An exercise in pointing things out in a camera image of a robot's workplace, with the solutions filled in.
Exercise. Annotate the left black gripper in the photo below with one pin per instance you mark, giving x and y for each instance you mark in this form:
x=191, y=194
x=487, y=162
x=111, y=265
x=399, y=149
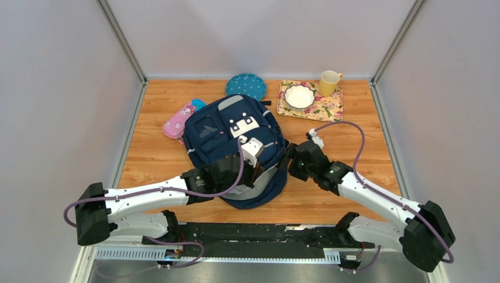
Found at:
x=254, y=172

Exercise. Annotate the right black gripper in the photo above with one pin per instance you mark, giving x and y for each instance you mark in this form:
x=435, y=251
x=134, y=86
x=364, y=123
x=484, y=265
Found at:
x=293, y=155

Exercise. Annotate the navy blue student backpack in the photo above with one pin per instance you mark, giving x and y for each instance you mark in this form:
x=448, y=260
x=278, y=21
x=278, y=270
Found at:
x=212, y=132

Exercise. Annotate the pink cartoon pencil case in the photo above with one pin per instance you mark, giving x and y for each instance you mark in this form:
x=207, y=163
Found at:
x=174, y=128

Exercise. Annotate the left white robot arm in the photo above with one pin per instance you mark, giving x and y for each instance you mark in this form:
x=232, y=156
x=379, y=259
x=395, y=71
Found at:
x=102, y=213

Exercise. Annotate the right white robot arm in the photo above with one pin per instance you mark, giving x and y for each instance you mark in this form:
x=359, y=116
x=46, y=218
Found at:
x=390, y=211

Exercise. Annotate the floral rectangular tray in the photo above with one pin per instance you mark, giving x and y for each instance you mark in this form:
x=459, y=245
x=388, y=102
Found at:
x=325, y=108

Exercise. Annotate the white scalloped bowl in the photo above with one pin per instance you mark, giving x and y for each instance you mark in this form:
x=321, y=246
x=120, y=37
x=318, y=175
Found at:
x=299, y=97

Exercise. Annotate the yellow ceramic mug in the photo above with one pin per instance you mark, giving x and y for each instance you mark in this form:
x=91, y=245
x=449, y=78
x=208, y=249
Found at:
x=328, y=82

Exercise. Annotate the blue polka dot plate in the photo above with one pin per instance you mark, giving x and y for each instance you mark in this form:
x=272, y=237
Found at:
x=247, y=84

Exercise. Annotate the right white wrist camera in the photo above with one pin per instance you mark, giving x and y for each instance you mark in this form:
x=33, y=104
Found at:
x=313, y=136

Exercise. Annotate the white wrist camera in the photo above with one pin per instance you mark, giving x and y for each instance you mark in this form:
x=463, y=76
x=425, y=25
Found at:
x=313, y=136
x=251, y=149

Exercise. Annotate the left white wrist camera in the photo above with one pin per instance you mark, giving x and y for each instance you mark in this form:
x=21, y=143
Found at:
x=251, y=149

